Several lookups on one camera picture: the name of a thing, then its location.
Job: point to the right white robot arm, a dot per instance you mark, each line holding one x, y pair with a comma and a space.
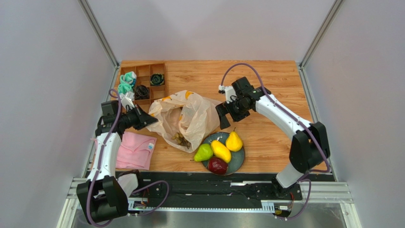
309, 141

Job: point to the red fake apple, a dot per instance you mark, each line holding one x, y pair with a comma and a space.
217, 166

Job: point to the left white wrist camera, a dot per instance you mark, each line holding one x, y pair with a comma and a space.
127, 100

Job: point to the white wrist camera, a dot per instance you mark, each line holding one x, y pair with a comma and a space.
229, 93
127, 100

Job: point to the banana print plastic bag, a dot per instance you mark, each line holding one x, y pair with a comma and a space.
189, 113

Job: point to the dark green rolled sock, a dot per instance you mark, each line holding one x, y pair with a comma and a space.
157, 79

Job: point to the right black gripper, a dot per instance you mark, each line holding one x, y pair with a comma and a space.
231, 110

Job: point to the yellow fake mango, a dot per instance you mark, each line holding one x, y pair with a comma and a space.
221, 151

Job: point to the teal rolled sock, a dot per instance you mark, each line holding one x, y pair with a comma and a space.
127, 82

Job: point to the green fake pear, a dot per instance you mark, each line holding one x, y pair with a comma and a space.
204, 153

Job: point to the wooden compartment tray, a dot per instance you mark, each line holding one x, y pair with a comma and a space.
144, 70

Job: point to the black rolled sock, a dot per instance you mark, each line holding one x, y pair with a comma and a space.
141, 92

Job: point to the dark grey round plate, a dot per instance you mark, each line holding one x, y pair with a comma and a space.
237, 158

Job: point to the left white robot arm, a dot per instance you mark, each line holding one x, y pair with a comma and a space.
103, 197

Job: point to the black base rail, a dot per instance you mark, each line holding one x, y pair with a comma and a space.
204, 190

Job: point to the pink folded cloth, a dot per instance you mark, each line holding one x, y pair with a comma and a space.
130, 151

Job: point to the yellow fake pear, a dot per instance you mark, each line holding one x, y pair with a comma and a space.
234, 143

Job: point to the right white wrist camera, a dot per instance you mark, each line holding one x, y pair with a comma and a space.
229, 93

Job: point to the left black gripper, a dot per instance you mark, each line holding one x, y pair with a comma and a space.
142, 118

